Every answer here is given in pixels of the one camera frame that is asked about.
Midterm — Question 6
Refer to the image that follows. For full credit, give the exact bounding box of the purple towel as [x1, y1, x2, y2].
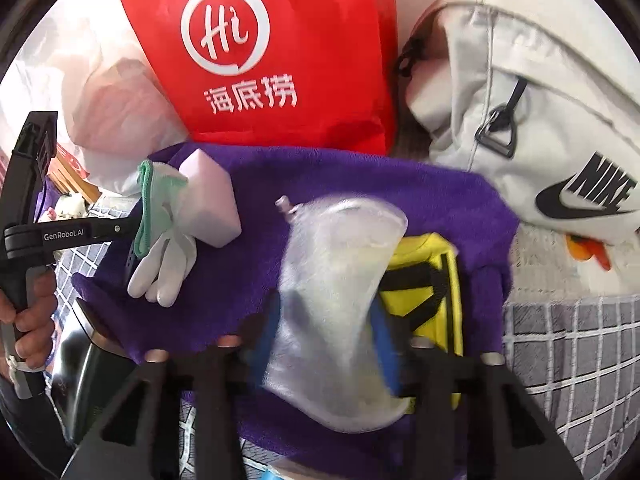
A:
[70, 142, 521, 480]

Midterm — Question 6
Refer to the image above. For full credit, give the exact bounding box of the white printed bed sheet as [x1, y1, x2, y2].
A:
[510, 220, 640, 307]

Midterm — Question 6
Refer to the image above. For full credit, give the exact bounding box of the grey waist bag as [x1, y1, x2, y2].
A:
[395, 0, 640, 234]

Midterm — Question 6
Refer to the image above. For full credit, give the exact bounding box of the pale pink foam block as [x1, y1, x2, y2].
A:
[172, 147, 242, 249]

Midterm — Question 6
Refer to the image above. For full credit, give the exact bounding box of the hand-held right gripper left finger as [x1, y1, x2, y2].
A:
[60, 290, 283, 480]

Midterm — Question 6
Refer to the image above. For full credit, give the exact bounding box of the grey plaid blanket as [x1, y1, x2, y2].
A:
[50, 195, 640, 480]

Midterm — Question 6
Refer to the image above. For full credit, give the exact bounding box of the white plastic shopping bag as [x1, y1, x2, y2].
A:
[0, 10, 193, 197]

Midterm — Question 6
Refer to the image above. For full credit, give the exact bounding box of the red paper bag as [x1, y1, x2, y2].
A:
[116, 0, 399, 156]

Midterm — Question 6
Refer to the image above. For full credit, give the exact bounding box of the yellow mesh pouch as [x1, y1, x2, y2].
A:
[375, 232, 465, 413]

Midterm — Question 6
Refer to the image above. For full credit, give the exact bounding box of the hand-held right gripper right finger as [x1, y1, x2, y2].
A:
[370, 307, 586, 480]

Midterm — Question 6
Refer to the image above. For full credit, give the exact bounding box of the blue tissue pack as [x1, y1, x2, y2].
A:
[260, 464, 306, 480]

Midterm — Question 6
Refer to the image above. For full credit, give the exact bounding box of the clear plastic pouch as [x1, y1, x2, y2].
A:
[262, 196, 409, 433]

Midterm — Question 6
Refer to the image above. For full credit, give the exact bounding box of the person's left hand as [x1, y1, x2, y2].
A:
[0, 270, 59, 372]

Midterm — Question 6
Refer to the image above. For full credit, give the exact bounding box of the white glove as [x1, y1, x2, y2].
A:
[126, 160, 199, 307]

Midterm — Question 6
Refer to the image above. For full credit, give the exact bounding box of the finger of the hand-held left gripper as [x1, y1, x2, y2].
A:
[127, 237, 146, 283]

